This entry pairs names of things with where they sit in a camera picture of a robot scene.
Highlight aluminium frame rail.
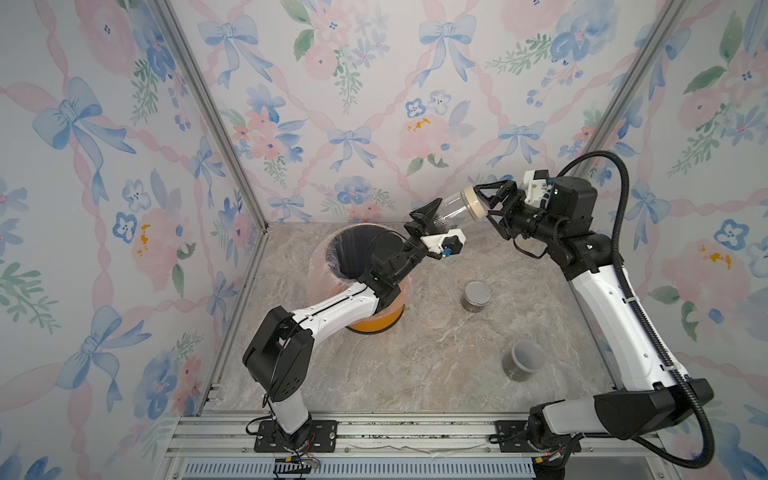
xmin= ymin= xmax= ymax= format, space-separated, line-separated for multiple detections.
xmin=154 ymin=411 xmax=682 ymax=479

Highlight right aluminium corner post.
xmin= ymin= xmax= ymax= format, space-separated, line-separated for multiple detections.
xmin=542 ymin=0 xmax=691 ymax=232

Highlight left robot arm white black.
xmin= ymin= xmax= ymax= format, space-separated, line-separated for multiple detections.
xmin=242 ymin=198 xmax=442 ymax=436

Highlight beige jar lid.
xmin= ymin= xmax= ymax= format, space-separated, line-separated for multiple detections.
xmin=461 ymin=187 xmax=488 ymax=221

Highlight aluminium corner post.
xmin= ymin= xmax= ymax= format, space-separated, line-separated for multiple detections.
xmin=148 ymin=0 xmax=268 ymax=234
xmin=542 ymin=0 xmax=691 ymax=232

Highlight glass jar with tea leaves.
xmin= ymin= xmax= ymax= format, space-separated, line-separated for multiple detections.
xmin=438 ymin=189 xmax=477 ymax=232

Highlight left aluminium corner post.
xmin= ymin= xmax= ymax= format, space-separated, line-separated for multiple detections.
xmin=148 ymin=0 xmax=268 ymax=234

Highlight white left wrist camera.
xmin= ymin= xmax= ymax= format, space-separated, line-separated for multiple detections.
xmin=421 ymin=229 xmax=466 ymax=259

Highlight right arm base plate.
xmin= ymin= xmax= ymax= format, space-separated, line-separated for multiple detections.
xmin=488 ymin=420 xmax=582 ymax=454

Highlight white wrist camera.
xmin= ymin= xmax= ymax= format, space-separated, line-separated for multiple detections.
xmin=523 ymin=169 xmax=553 ymax=208
xmin=421 ymin=229 xmax=466 ymax=259

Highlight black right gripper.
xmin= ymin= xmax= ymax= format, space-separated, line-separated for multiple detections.
xmin=476 ymin=181 xmax=563 ymax=248

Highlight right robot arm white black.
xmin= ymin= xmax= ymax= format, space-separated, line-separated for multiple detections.
xmin=473 ymin=176 xmax=715 ymax=468

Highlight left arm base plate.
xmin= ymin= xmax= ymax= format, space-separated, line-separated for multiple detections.
xmin=246 ymin=419 xmax=339 ymax=454

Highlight orange trash bin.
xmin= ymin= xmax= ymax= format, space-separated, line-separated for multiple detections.
xmin=323 ymin=223 xmax=412 ymax=335

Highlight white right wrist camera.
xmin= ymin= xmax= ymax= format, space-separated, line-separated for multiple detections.
xmin=523 ymin=169 xmax=553 ymax=208

